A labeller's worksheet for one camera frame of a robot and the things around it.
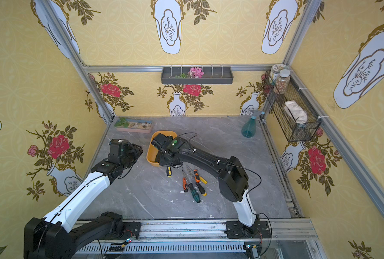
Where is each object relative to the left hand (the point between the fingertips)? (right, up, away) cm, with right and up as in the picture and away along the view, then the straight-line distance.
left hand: (134, 148), depth 84 cm
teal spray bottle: (+68, +11, +23) cm, 72 cm away
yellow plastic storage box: (+5, -3, +19) cm, 20 cm away
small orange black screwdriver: (+26, -20, +2) cm, 33 cm away
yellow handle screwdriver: (+36, -18, +5) cm, 41 cm away
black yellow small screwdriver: (+19, -11, -4) cm, 22 cm away
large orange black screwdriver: (+34, -21, +2) cm, 40 cm away
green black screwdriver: (+32, -24, -2) cm, 40 cm away
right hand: (+18, -5, +2) cm, 19 cm away
